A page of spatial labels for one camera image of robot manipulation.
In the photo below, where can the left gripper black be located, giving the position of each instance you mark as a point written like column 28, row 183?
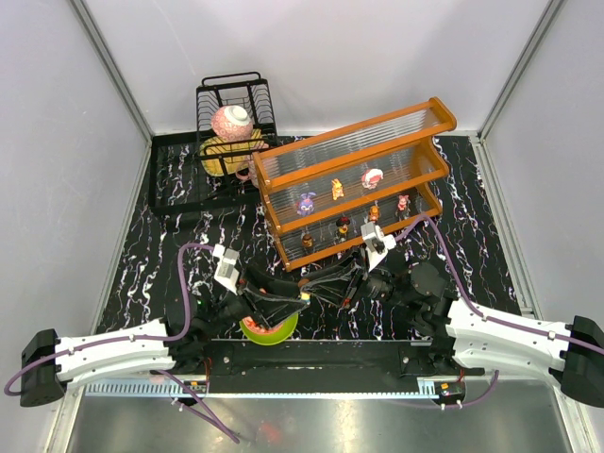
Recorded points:
column 246, row 294

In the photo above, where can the black haired figure toy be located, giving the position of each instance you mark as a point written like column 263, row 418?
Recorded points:
column 342, row 225

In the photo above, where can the purple bunny toy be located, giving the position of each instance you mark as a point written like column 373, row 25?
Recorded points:
column 305, row 204

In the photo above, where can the black wire dish rack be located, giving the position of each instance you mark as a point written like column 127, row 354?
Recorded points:
column 203, row 170

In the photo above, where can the black marble pattern mat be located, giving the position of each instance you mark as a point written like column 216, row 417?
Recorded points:
column 164, row 254

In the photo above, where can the orange clear display shelf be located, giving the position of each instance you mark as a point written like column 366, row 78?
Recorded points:
column 399, row 143

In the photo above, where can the pink pig toy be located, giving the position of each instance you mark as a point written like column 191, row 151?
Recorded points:
column 403, row 202

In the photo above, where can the pink mug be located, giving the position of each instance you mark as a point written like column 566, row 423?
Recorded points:
column 246, row 171

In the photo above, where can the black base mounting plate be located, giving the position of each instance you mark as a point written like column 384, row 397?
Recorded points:
column 313, row 367

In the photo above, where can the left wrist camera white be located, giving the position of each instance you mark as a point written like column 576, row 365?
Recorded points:
column 226, row 272

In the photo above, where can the green bowl red pattern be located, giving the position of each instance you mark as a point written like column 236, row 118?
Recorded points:
column 268, row 336

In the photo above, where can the yellow patterned bowl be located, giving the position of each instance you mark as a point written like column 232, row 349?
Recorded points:
column 220, row 157

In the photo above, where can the brown figure toy on shelf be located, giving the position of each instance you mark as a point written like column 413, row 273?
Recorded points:
column 307, row 241

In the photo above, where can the small orange figure toy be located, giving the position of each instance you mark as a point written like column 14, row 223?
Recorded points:
column 337, row 189

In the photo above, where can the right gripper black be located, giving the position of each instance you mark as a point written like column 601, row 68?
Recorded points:
column 356, row 280

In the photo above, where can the pink patterned bowl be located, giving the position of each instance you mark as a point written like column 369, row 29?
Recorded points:
column 232, row 123

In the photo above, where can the orange figure toy on shelf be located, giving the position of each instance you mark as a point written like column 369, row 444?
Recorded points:
column 374, row 214

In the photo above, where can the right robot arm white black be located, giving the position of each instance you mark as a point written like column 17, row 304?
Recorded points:
column 468, row 336

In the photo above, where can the pink flamingo toy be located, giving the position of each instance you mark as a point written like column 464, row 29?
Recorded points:
column 371, row 178

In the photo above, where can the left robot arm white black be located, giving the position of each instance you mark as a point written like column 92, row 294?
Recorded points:
column 50, row 363

